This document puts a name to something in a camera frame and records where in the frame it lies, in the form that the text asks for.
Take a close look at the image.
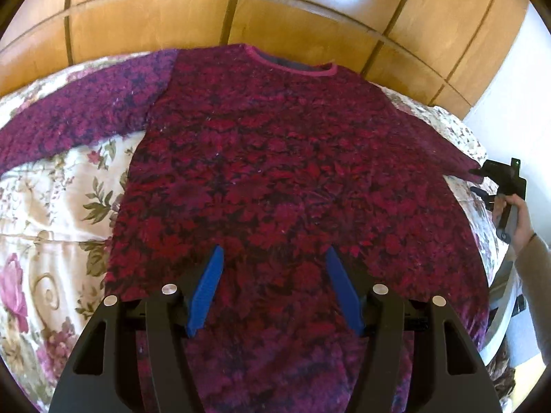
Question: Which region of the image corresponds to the person's right hand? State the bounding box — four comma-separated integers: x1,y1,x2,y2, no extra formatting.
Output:
492,193,537,261

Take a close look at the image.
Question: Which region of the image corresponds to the floral bedspread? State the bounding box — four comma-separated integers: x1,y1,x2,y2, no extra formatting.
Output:
0,52,513,413

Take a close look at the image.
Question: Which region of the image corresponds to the person's right forearm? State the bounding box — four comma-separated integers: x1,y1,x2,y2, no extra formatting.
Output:
514,233,551,368

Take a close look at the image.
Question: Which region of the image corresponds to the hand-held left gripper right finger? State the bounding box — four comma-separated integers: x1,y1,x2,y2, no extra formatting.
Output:
325,247,504,413

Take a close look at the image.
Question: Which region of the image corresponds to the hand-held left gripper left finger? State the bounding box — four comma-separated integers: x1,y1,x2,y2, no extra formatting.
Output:
48,245,225,413

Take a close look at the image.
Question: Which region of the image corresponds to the red floral sweater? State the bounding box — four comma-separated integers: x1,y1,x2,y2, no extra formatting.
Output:
0,44,491,413

